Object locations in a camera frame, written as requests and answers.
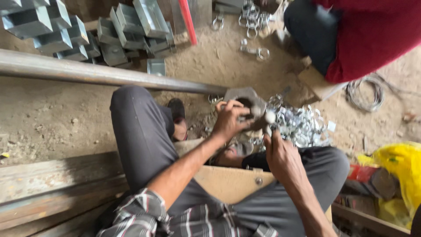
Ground wooden plank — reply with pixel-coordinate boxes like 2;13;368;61
332;202;412;237

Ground red and black tool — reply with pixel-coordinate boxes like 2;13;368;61
342;164;400;201

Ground coil of grey wire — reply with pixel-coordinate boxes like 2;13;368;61
345;73;403;113

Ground yellow plastic bag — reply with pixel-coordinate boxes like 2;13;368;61
357;142;421;230

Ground single galvanized metal box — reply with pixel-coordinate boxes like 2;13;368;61
147;59;166;77

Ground heavy grey metal die block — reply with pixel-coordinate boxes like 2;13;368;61
223;87;268;123

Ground person's dark sandal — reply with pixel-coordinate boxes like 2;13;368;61
167;98;189;142
210;142;254;167

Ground person's right hand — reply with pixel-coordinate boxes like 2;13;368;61
262;130;308;190

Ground long steel pipe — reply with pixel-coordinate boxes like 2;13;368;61
0;48;229;96

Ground wooden block seat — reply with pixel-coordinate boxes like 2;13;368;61
298;56;348;101

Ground red rod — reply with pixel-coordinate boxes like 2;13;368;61
178;0;198;46

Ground metal punch with rounded head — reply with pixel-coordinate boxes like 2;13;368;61
263;110;277;136

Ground grey metal sheet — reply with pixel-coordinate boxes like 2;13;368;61
169;0;213;33

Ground heap of galvanized metal boxes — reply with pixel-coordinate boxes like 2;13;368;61
0;0;177;69

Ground person's grey trousers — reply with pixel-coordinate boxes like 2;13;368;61
95;85;350;237

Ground stack of wooden planks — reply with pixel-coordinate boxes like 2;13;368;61
0;151;129;237

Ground pile of shiny metal clamps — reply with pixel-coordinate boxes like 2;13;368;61
207;94;331;149

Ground person's left hand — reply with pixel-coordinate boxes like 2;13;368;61
211;100;256;143

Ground cluster of metal ring clamps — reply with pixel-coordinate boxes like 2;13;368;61
237;0;277;39

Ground person's plaid shirt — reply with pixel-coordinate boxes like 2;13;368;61
96;188;280;237

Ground metal ring clamp with bolt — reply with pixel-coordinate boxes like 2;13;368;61
239;45;271;62

